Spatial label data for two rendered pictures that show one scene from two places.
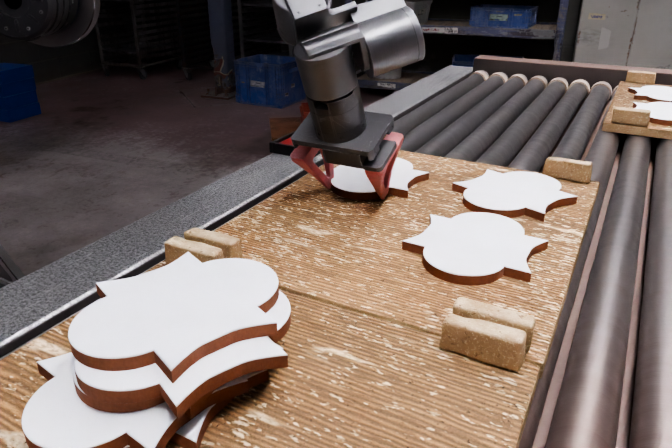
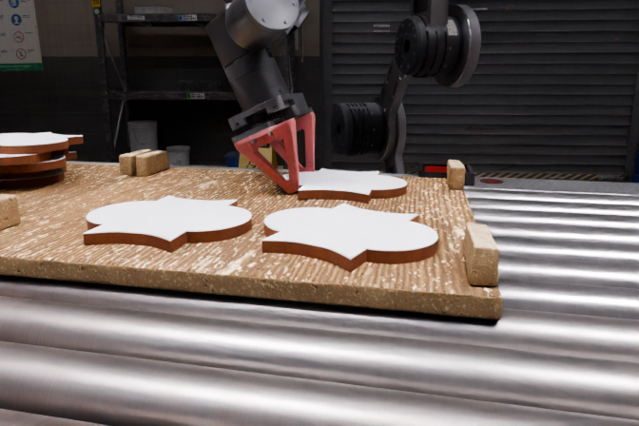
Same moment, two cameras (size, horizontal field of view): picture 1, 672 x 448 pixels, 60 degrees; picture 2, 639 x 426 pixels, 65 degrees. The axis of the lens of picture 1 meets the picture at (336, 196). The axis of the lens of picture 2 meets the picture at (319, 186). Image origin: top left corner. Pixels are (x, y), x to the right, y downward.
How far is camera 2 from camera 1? 0.78 m
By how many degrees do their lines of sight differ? 70
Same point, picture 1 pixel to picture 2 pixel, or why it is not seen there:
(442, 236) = (178, 203)
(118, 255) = not seen: hidden behind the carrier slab
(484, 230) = (195, 216)
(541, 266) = (123, 250)
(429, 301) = (65, 216)
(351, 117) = (239, 87)
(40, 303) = not seen: hidden behind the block
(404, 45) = (237, 9)
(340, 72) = (217, 40)
